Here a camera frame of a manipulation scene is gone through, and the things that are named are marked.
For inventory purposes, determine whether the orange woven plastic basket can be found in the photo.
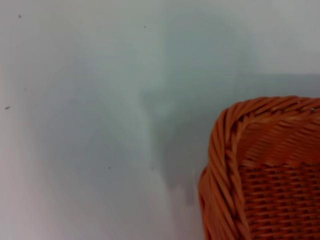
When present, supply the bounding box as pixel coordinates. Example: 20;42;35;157
198;95;320;240

